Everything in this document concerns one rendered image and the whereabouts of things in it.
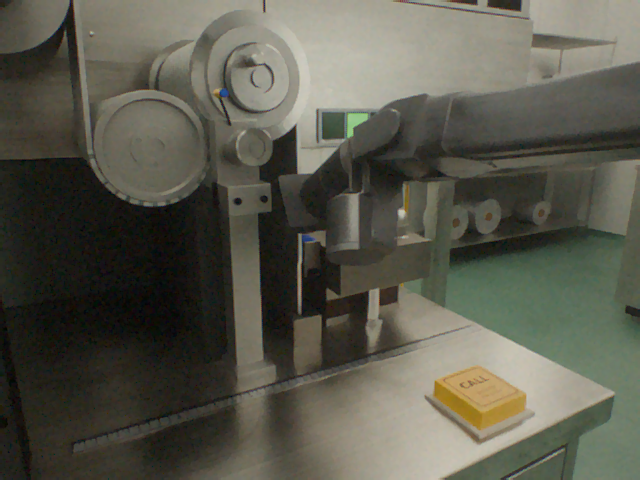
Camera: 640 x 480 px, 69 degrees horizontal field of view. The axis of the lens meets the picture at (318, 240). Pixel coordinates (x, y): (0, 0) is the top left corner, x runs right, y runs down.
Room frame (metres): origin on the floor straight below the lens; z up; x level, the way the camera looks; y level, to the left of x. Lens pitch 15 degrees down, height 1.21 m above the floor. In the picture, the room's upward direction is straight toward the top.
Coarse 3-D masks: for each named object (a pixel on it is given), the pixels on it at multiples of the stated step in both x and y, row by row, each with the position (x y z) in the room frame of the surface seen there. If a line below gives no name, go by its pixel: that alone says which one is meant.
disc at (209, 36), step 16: (224, 16) 0.56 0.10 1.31; (240, 16) 0.57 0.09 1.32; (256, 16) 0.58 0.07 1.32; (272, 16) 0.59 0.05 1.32; (208, 32) 0.55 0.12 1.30; (224, 32) 0.56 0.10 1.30; (288, 32) 0.60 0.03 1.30; (208, 48) 0.55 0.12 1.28; (192, 64) 0.54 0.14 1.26; (304, 64) 0.61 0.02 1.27; (192, 80) 0.54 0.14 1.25; (304, 80) 0.61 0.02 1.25; (208, 96) 0.55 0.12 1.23; (304, 96) 0.61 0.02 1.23; (208, 112) 0.55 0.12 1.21; (256, 112) 0.57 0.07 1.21; (272, 128) 0.58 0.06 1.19; (288, 128) 0.59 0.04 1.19
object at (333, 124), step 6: (324, 114) 0.99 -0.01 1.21; (330, 114) 1.00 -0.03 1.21; (336, 114) 1.00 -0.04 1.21; (342, 114) 1.01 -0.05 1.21; (324, 120) 0.99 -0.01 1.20; (330, 120) 1.00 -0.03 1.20; (336, 120) 1.00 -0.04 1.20; (342, 120) 1.01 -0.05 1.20; (324, 126) 0.99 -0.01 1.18; (330, 126) 1.00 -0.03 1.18; (336, 126) 1.00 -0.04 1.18; (342, 126) 1.01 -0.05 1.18; (324, 132) 0.99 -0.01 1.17; (330, 132) 1.00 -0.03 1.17; (336, 132) 1.00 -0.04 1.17; (342, 132) 1.01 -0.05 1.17; (324, 138) 0.99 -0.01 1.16
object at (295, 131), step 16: (288, 144) 0.63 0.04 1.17; (272, 160) 0.68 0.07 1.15; (288, 160) 0.63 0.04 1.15; (272, 176) 0.68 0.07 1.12; (272, 192) 0.68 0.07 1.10; (272, 208) 0.68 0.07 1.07; (272, 224) 0.68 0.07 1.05; (272, 240) 0.69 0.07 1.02; (288, 240) 0.63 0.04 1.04; (288, 256) 0.64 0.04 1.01
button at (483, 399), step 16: (480, 368) 0.48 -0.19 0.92; (448, 384) 0.45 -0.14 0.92; (464, 384) 0.45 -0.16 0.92; (480, 384) 0.45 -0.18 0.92; (496, 384) 0.45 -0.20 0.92; (512, 384) 0.45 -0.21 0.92; (448, 400) 0.44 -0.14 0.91; (464, 400) 0.42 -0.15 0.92; (480, 400) 0.42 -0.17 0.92; (496, 400) 0.42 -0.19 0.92; (512, 400) 0.42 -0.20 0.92; (464, 416) 0.42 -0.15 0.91; (480, 416) 0.40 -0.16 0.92; (496, 416) 0.41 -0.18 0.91; (512, 416) 0.43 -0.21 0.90
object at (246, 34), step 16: (240, 32) 0.56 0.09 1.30; (256, 32) 0.57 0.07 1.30; (272, 32) 0.58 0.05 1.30; (224, 48) 0.55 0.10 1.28; (288, 48) 0.59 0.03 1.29; (208, 64) 0.54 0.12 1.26; (224, 64) 0.55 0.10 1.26; (288, 64) 0.59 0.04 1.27; (208, 80) 0.54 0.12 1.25; (288, 96) 0.59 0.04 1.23; (240, 112) 0.56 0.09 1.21; (272, 112) 0.58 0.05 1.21; (288, 112) 0.59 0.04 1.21
